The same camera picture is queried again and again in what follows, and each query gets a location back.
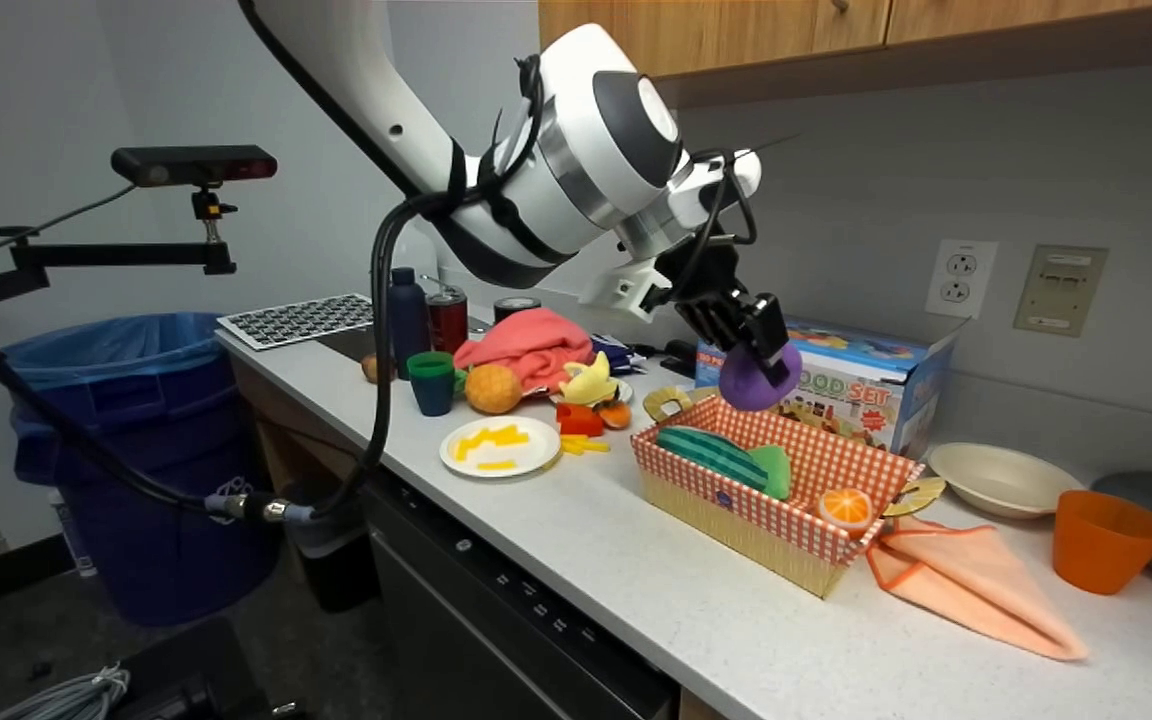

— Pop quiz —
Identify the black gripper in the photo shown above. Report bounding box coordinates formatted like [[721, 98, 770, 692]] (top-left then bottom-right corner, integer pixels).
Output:
[[654, 234, 791, 370]]

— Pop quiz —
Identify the purple plushie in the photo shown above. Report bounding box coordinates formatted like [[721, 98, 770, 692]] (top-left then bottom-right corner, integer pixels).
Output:
[[718, 336, 809, 414]]

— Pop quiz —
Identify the yellow banana plushie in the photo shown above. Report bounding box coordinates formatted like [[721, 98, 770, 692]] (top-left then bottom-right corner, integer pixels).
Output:
[[557, 348, 629, 410]]

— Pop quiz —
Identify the blue toy food box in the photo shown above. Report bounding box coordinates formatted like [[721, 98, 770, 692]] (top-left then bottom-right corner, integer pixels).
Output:
[[694, 316, 962, 459]]

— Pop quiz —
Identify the red checkered cardboard box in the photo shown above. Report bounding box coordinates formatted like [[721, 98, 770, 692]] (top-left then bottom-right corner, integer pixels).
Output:
[[629, 392, 929, 598]]

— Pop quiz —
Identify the black stapler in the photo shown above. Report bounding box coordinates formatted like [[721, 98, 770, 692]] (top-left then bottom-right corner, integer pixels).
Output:
[[654, 336, 704, 379]]

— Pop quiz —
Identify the teal striped plushie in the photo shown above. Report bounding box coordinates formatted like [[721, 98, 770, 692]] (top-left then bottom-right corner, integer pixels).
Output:
[[654, 419, 771, 496]]

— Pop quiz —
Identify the navy blue cloth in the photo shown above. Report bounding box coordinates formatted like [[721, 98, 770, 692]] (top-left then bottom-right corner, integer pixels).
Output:
[[591, 332, 649, 374]]

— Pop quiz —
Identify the green plushie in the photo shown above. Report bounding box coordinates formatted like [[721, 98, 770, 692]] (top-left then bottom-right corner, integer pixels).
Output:
[[749, 438, 798, 502]]

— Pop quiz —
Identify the red toy fry holder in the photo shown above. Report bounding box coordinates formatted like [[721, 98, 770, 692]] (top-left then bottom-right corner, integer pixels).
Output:
[[554, 399, 609, 438]]

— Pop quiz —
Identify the orange slice toy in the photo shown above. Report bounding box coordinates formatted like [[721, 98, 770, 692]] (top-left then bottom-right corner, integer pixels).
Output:
[[817, 483, 880, 536]]

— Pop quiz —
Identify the yellow toy fries bunch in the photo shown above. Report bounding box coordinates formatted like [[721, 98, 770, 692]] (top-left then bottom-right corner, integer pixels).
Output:
[[557, 431, 615, 459]]

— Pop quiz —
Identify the pink cloth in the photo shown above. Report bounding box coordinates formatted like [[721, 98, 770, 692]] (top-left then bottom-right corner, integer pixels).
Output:
[[452, 309, 600, 399]]

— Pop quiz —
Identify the white paper plate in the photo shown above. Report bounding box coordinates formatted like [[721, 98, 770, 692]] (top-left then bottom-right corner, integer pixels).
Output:
[[438, 410, 564, 483]]

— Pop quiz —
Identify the beige bowl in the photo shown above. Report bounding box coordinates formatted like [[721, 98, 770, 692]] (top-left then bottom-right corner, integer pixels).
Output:
[[924, 438, 1073, 525]]

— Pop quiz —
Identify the red cup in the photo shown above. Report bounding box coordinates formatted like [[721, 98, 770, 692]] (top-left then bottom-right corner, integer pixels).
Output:
[[424, 285, 471, 356]]

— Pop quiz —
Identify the green cup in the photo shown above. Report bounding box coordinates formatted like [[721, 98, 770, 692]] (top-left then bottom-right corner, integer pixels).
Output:
[[406, 348, 463, 419]]

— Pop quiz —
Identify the peach cloth napkin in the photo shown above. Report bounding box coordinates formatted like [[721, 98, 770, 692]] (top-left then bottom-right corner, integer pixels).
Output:
[[865, 514, 1094, 669]]

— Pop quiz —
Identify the dark blue bottle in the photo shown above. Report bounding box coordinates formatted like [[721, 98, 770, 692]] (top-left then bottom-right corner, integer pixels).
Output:
[[384, 264, 434, 374]]

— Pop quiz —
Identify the black dishwasher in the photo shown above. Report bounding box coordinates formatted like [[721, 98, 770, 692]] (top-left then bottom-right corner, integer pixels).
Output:
[[361, 464, 679, 720]]

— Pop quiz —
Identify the orange cup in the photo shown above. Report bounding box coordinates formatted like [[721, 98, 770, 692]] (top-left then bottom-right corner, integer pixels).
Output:
[[1050, 486, 1152, 598]]

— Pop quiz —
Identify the grey keyboard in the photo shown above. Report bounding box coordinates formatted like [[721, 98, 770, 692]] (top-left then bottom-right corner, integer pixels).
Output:
[[213, 291, 382, 356]]

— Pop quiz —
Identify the small black waste bin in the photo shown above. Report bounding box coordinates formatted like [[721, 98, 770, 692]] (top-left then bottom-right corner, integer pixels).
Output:
[[290, 514, 388, 614]]

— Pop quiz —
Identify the wooden base cabinet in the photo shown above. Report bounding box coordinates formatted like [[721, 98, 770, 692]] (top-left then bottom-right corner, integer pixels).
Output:
[[229, 356, 382, 502]]

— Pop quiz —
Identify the blue recycling bin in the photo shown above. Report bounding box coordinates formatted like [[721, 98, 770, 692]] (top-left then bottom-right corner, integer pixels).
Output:
[[0, 311, 290, 630]]

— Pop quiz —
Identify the yellow ring toy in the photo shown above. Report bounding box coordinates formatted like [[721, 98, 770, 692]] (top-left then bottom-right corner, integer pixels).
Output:
[[642, 379, 698, 429]]

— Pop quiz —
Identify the white wall outlet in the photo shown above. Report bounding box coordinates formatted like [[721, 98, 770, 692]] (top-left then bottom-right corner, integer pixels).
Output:
[[924, 234, 1006, 322]]

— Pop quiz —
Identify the wooden wall cabinet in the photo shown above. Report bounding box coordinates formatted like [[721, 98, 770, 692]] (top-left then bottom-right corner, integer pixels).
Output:
[[538, 0, 1152, 111]]

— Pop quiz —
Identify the beige wall plate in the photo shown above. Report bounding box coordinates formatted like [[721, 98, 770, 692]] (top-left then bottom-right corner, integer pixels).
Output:
[[1012, 240, 1111, 341]]

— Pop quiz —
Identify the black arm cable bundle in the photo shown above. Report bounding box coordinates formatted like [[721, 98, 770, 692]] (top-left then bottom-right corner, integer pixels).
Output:
[[201, 52, 770, 532]]

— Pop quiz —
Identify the black stereo camera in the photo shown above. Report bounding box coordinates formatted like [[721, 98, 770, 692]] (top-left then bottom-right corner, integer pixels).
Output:
[[107, 138, 282, 191]]

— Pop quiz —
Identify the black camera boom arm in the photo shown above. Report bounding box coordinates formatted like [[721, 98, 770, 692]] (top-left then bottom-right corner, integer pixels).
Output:
[[0, 185, 240, 322]]

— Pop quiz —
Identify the grey coiled cable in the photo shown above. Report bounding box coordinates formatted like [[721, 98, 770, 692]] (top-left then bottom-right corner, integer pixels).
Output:
[[0, 659, 136, 720]]

